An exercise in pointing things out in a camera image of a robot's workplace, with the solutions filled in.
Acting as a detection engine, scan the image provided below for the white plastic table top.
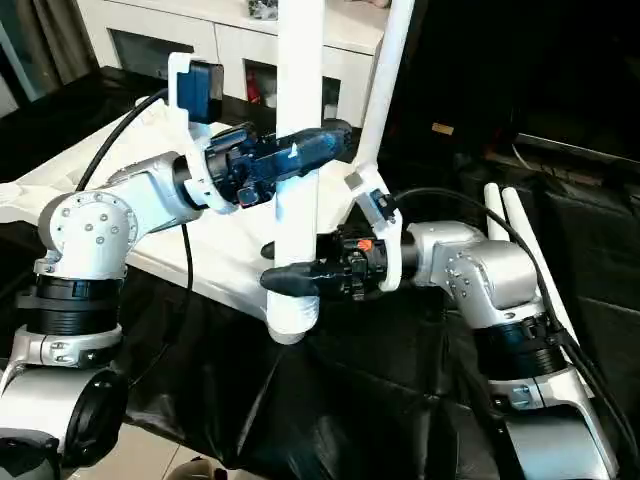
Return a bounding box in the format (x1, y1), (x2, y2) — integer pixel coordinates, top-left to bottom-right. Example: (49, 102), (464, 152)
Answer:
(0, 97), (397, 347)

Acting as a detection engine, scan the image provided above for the white plastic table leg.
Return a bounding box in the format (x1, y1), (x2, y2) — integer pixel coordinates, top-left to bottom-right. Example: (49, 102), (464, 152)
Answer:
(349, 0), (417, 176)
(267, 0), (327, 332)
(482, 182), (509, 242)
(501, 186), (584, 351)

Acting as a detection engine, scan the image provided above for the black mat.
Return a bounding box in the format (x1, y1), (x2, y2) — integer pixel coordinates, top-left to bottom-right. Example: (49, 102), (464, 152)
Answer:
(0, 64), (640, 480)

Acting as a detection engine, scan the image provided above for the black and white bundle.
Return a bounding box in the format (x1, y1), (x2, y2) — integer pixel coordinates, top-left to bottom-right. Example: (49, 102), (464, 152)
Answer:
(247, 0), (279, 20)

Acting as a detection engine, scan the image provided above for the white glass-door cabinet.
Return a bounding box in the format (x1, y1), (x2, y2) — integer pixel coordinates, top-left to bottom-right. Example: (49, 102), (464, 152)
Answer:
(79, 0), (396, 131)

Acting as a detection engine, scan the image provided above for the grey curtain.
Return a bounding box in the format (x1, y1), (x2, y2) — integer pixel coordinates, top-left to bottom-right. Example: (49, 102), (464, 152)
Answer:
(0, 0), (101, 104)

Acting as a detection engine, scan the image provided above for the black flat screen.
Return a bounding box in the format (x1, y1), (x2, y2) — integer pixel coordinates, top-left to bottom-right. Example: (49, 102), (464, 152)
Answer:
(514, 132), (640, 164)

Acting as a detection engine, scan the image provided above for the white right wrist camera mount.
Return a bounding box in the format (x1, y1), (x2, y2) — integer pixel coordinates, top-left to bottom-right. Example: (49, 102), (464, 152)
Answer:
(344, 167), (404, 292)

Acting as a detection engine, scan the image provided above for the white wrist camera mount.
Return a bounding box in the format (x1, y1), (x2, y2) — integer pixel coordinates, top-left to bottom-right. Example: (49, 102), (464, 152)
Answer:
(167, 51), (242, 217)
(344, 167), (404, 292)

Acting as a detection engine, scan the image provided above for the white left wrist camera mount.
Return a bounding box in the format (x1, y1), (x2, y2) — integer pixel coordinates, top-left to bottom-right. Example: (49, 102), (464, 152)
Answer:
(167, 51), (242, 217)

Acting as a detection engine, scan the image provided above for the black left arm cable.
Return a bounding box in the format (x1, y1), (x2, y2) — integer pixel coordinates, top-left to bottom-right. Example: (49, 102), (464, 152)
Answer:
(74, 87), (196, 389)

